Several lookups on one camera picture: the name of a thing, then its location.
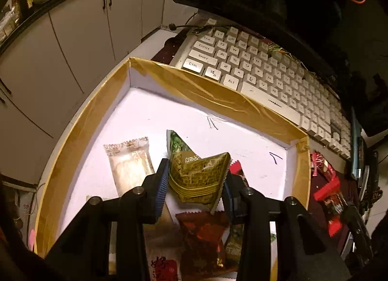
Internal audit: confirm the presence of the black gooseneck microphone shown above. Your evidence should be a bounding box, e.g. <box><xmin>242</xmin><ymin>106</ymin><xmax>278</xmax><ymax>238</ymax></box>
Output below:
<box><xmin>168</xmin><ymin>23</ymin><xmax>231</xmax><ymax>33</ymax></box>

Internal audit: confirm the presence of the clear pastry snack packet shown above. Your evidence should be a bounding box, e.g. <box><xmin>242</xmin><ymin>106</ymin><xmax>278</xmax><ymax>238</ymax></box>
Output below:
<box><xmin>104</xmin><ymin>137</ymin><xmax>156</xmax><ymax>196</ymax></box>

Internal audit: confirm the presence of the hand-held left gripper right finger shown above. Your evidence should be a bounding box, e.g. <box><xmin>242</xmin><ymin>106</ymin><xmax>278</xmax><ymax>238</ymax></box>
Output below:
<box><xmin>222</xmin><ymin>173</ymin><xmax>352</xmax><ymax>281</ymax></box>

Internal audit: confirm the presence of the blue book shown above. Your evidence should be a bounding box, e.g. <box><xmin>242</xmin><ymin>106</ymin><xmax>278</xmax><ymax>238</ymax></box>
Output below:
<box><xmin>351</xmin><ymin>107</ymin><xmax>364</xmax><ymax>180</ymax></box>

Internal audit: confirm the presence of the small green snack packet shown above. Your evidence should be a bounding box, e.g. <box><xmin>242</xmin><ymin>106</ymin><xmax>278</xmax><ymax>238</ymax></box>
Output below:
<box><xmin>224</xmin><ymin>223</ymin><xmax>245</xmax><ymax>265</ymax></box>

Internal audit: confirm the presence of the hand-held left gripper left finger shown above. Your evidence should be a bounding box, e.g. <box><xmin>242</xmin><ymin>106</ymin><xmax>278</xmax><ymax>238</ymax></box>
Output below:
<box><xmin>45</xmin><ymin>158</ymin><xmax>170</xmax><ymax>281</ymax></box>

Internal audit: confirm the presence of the taped cardboard box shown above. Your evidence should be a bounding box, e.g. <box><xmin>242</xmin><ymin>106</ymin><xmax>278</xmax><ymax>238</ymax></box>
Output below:
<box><xmin>34</xmin><ymin>57</ymin><xmax>312</xmax><ymax>281</ymax></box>

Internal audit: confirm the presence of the white computer keyboard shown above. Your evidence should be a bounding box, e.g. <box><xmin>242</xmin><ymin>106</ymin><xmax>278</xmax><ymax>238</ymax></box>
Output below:
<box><xmin>169</xmin><ymin>18</ymin><xmax>352</xmax><ymax>160</ymax></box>

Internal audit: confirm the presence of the white-red large snack packet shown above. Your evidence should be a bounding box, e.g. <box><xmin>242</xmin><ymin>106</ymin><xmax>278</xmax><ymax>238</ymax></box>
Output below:
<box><xmin>144</xmin><ymin>223</ymin><xmax>183</xmax><ymax>281</ymax></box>

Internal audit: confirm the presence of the green-gold snack packet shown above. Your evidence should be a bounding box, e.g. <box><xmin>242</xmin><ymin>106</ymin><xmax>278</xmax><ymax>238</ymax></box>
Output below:
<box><xmin>166</xmin><ymin>130</ymin><xmax>231</xmax><ymax>212</ymax></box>

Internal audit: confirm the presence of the dark red snack packet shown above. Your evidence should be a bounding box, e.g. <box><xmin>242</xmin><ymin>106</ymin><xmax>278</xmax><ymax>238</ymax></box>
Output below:
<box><xmin>175</xmin><ymin>211</ymin><xmax>241</xmax><ymax>276</ymax></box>

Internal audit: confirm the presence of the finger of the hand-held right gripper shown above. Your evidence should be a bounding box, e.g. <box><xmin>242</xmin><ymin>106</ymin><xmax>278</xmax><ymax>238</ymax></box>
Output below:
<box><xmin>342</xmin><ymin>205</ymin><xmax>375</xmax><ymax>270</ymax></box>

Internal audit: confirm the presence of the patterned green packet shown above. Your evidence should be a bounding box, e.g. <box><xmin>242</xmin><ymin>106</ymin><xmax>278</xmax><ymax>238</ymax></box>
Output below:
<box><xmin>266</xmin><ymin>42</ymin><xmax>292</xmax><ymax>58</ymax></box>

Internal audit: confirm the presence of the black computer monitor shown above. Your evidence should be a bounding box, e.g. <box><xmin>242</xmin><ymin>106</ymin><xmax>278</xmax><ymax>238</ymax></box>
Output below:
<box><xmin>172</xmin><ymin>0</ymin><xmax>388</xmax><ymax>136</ymax></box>

